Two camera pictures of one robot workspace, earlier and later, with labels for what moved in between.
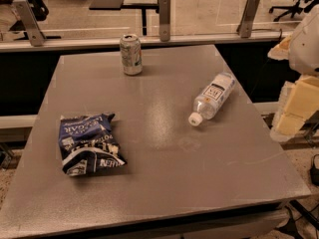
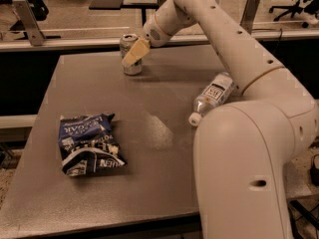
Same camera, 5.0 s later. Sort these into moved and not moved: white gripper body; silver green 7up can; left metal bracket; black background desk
Moved: white gripper body
Not moved: left metal bracket; silver green 7up can; black background desk
